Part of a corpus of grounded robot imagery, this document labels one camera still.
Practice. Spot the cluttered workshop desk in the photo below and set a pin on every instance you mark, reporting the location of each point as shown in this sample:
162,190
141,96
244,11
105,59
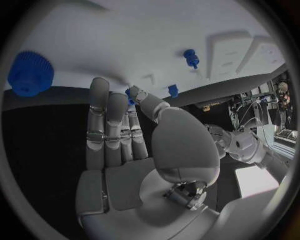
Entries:
246,105

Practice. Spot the person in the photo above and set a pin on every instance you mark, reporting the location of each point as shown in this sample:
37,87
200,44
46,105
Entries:
283,90

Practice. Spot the blue plug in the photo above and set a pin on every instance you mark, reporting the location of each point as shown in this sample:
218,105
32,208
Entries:
128,93

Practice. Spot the blue gear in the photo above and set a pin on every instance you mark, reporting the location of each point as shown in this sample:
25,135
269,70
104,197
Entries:
30,74

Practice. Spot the blue block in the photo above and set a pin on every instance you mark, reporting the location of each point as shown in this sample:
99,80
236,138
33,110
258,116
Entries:
173,90

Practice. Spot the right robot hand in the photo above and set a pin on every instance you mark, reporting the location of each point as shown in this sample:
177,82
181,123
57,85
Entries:
131,183

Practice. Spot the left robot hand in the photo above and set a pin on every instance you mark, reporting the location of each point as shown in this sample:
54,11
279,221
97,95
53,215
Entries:
216,135

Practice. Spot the white task board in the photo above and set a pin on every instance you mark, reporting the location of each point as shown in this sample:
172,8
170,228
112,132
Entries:
112,41

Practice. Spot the blue peg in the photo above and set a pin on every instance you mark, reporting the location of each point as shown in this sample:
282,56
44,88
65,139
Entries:
191,56

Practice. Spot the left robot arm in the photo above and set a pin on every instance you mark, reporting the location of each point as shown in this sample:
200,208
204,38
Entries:
248,146

